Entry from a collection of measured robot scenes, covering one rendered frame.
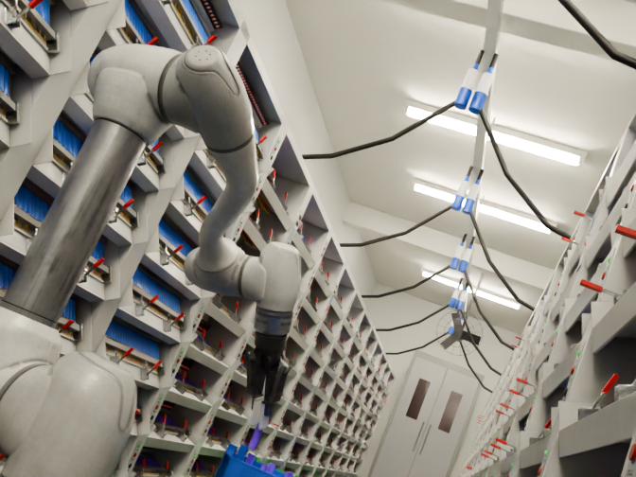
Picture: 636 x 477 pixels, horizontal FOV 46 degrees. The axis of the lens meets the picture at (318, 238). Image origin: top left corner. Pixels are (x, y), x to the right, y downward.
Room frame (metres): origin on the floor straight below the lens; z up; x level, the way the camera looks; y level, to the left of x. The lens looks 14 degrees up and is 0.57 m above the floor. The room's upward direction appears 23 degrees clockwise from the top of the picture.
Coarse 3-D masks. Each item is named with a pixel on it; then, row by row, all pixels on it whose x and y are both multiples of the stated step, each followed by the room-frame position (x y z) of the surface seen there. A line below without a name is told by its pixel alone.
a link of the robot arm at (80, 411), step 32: (32, 384) 1.23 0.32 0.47; (64, 384) 1.20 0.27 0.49; (96, 384) 1.20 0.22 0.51; (128, 384) 1.24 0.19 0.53; (0, 416) 1.23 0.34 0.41; (32, 416) 1.21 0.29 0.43; (64, 416) 1.19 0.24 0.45; (96, 416) 1.20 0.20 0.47; (128, 416) 1.25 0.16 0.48; (0, 448) 1.25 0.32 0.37; (32, 448) 1.19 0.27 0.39; (64, 448) 1.19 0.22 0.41; (96, 448) 1.20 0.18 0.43
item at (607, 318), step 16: (592, 304) 1.30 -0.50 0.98; (608, 304) 1.29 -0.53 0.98; (624, 304) 1.05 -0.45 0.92; (592, 320) 1.29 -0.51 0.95; (608, 320) 1.16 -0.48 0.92; (624, 320) 1.05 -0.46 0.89; (592, 336) 1.28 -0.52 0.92; (608, 336) 1.16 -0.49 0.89; (624, 336) 1.27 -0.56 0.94; (592, 352) 1.29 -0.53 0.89
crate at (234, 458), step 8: (232, 448) 1.78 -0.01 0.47; (240, 448) 1.96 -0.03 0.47; (248, 448) 1.97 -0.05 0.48; (224, 456) 1.79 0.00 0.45; (232, 456) 1.78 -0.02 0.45; (240, 456) 1.96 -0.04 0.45; (224, 464) 1.78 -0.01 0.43; (232, 464) 1.78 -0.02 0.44; (240, 464) 1.78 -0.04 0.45; (248, 464) 1.78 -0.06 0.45; (256, 464) 1.97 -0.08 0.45; (224, 472) 1.78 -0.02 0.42; (232, 472) 1.78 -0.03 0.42; (240, 472) 1.78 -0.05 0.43; (248, 472) 1.78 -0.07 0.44; (256, 472) 1.77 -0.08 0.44; (264, 472) 1.77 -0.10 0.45; (280, 472) 1.96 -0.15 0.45
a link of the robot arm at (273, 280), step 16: (256, 256) 1.77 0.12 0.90; (272, 256) 1.70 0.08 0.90; (288, 256) 1.70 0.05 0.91; (240, 272) 1.74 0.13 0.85; (256, 272) 1.72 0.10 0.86; (272, 272) 1.70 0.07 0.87; (288, 272) 1.70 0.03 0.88; (240, 288) 1.75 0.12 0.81; (256, 288) 1.73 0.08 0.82; (272, 288) 1.71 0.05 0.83; (288, 288) 1.72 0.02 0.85; (256, 304) 1.77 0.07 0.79; (272, 304) 1.73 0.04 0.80; (288, 304) 1.74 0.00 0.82
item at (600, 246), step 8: (632, 176) 1.44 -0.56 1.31; (624, 192) 1.52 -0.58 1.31; (624, 200) 1.52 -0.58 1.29; (616, 208) 1.59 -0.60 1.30; (616, 216) 1.59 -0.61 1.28; (608, 224) 1.68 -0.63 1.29; (616, 224) 1.61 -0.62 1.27; (600, 232) 1.77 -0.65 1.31; (608, 232) 1.69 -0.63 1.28; (592, 240) 1.97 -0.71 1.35; (600, 240) 1.77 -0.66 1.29; (608, 240) 1.82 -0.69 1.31; (592, 248) 1.87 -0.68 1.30; (600, 248) 1.79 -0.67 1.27; (608, 248) 1.87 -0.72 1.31; (592, 256) 1.87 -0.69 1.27; (600, 256) 1.95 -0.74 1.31
